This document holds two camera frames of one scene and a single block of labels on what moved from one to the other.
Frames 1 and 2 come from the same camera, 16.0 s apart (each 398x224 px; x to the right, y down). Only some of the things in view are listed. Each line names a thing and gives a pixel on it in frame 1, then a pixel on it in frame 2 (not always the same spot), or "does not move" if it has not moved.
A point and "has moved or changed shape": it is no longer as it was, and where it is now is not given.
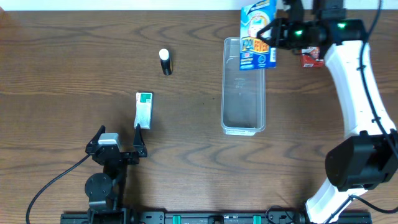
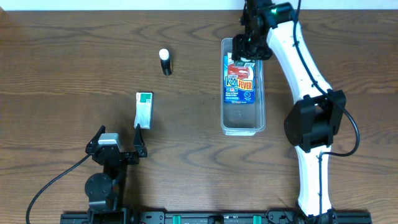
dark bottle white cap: (165, 58) does not move
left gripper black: (140, 150) does not move
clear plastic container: (243, 94) does not move
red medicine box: (310, 57) has moved or changed shape
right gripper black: (282, 27) to (240, 48)
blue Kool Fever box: (254, 53) has moved or changed shape
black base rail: (125, 216) does not move
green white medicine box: (143, 103) does not move
